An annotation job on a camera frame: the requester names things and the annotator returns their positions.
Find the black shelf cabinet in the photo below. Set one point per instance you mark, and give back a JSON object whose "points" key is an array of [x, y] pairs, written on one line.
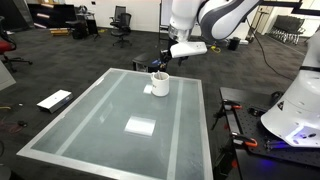
{"points": [[56, 15]]}

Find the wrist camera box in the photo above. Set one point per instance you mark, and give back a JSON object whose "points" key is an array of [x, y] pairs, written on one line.
{"points": [[188, 49]]}

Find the green white marker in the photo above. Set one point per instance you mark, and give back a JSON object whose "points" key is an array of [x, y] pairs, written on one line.
{"points": [[158, 75]]}

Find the black bin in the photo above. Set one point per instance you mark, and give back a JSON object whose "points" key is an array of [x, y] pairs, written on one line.
{"points": [[234, 44]]}

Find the grey panel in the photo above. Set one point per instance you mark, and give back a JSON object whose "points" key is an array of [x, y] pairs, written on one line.
{"points": [[5, 78]]}

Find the black knob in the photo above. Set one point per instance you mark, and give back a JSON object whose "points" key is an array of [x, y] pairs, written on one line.
{"points": [[276, 97]]}

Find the black office chair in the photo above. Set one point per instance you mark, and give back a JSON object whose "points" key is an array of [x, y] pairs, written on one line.
{"points": [[122, 28], [118, 11]]}

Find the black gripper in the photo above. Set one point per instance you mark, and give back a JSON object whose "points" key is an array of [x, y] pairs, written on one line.
{"points": [[166, 53]]}

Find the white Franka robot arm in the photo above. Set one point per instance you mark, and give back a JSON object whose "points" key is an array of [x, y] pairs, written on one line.
{"points": [[300, 110]]}

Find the yellow wooden pallet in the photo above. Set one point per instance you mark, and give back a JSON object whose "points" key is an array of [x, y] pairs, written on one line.
{"points": [[60, 32]]}

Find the white flat box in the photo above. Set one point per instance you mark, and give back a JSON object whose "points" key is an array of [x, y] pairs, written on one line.
{"points": [[55, 101]]}

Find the stacked black chairs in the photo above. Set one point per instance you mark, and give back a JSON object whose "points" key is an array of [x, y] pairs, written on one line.
{"points": [[286, 30]]}

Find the red office chair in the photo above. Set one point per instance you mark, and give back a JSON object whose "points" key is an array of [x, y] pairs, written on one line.
{"points": [[5, 46]]}

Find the black cart desk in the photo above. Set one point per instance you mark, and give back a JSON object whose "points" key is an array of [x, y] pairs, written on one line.
{"points": [[81, 26]]}

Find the black perforated breadboard plate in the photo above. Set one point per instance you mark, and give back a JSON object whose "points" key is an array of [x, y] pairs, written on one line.
{"points": [[250, 130]]}

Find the white floral mug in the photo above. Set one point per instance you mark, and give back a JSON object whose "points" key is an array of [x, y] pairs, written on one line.
{"points": [[160, 87]]}

